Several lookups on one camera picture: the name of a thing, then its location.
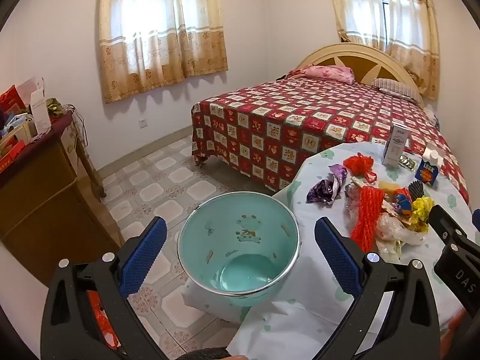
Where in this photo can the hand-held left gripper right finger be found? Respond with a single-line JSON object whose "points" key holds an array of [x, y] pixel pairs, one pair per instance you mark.
{"points": [[337, 258]]}

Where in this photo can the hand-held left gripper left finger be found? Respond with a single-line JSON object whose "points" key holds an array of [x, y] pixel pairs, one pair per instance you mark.
{"points": [[146, 255]]}

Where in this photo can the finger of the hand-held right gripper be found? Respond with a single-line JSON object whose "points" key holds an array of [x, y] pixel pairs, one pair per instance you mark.
{"points": [[477, 219], [444, 225]]}

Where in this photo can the yellow printed plastic wrapper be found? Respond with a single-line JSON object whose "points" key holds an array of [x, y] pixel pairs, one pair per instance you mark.
{"points": [[422, 210]]}

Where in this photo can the black paper cupcake liner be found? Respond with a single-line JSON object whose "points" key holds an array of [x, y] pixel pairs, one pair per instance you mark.
{"points": [[416, 189]]}

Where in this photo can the blue and orange wrapper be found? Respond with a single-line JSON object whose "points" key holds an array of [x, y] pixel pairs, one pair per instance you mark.
{"points": [[403, 199]]}

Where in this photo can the clear plastic bag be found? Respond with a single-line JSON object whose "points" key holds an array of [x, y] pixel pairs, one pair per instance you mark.
{"points": [[395, 234]]}

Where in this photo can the long red foam net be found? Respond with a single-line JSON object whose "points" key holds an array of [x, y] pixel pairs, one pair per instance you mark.
{"points": [[369, 217]]}

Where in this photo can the silver wrapper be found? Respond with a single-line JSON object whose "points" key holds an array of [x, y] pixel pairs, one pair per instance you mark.
{"points": [[353, 193]]}

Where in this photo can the yellow sponge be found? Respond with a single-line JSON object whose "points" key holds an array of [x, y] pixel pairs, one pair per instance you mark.
{"points": [[388, 187]]}

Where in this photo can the purple foil wrapper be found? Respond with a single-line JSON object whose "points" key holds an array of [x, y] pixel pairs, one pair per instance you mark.
{"points": [[324, 187]]}

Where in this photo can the teal metal bin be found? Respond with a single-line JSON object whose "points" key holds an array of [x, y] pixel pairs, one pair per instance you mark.
{"points": [[240, 232]]}

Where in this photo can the red wrapper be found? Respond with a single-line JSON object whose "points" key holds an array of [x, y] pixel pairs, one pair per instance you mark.
{"points": [[358, 163]]}

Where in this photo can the blue milk carton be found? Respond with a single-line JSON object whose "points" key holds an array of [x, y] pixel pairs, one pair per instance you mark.
{"points": [[428, 170]]}

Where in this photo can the round table with green-print cloth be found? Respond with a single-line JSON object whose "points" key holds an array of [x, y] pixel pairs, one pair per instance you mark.
{"points": [[322, 202]]}

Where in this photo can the small shiny snack packet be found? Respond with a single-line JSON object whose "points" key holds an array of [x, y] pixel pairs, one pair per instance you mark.
{"points": [[408, 162]]}

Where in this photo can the red plastic bag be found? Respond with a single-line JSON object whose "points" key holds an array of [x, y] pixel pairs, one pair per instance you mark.
{"points": [[101, 318]]}

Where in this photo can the tall white carton box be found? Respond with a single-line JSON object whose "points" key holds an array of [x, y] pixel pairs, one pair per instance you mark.
{"points": [[394, 146]]}

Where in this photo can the wooden cabinet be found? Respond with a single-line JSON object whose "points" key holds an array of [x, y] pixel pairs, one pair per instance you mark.
{"points": [[45, 202]]}

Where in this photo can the striped pillow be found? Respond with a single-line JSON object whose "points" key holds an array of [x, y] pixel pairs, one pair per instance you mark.
{"points": [[397, 88]]}

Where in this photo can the bed with red checkered cover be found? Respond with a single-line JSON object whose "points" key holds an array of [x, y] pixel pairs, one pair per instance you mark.
{"points": [[281, 120]]}

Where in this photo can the flat red box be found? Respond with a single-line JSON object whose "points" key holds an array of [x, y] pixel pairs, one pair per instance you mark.
{"points": [[11, 155]]}

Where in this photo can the green fabric item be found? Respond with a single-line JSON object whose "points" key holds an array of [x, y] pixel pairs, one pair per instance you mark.
{"points": [[55, 108]]}

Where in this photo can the cream box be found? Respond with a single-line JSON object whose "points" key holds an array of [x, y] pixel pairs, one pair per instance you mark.
{"points": [[20, 135]]}

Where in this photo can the slim white box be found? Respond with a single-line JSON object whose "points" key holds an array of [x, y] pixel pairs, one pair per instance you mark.
{"points": [[40, 114]]}

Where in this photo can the pink pillow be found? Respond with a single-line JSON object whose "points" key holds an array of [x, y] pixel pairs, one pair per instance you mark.
{"points": [[328, 73]]}

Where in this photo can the cream wooden bed headboard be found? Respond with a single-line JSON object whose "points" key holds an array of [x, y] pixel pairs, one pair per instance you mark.
{"points": [[360, 58]]}

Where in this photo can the light blue box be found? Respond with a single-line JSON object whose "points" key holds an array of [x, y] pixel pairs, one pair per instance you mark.
{"points": [[9, 125]]}

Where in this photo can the narrow beige patterned curtain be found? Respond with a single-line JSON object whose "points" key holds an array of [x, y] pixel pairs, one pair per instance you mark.
{"points": [[408, 26]]}

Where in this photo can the pink paper card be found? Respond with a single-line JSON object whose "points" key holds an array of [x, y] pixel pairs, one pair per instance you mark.
{"points": [[30, 88]]}

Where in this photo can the red gift bag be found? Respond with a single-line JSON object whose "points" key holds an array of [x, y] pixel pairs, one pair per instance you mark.
{"points": [[9, 99]]}

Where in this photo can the wide beige patterned curtain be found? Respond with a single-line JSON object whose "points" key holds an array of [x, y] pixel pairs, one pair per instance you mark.
{"points": [[161, 26]]}

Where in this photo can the dark window frame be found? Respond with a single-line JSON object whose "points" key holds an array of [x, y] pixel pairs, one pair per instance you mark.
{"points": [[384, 11]]}

